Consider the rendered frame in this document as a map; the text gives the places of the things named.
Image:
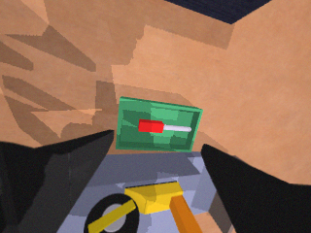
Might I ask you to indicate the green tray floor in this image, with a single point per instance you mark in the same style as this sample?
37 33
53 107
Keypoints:
130 121

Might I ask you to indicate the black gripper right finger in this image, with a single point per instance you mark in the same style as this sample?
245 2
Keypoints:
255 201

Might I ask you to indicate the green tray rim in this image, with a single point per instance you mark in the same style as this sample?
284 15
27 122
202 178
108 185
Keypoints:
120 145

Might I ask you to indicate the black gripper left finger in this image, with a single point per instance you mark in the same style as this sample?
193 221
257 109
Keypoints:
39 186

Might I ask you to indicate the blue trolley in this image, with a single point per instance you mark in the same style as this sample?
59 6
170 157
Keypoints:
116 213

